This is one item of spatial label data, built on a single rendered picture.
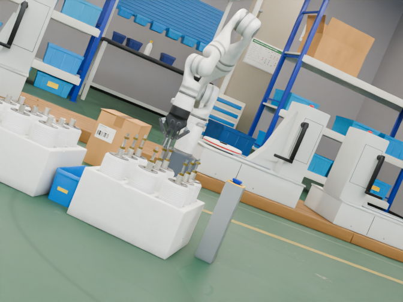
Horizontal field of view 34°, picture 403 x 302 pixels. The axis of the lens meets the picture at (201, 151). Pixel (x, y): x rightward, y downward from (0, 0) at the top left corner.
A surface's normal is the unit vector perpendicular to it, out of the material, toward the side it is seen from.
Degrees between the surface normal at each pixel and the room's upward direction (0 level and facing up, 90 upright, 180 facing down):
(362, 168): 90
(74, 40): 90
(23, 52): 90
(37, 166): 90
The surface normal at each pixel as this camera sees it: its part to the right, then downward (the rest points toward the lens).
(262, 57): 0.25, 0.18
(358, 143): -0.89, -0.35
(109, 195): -0.18, 0.00
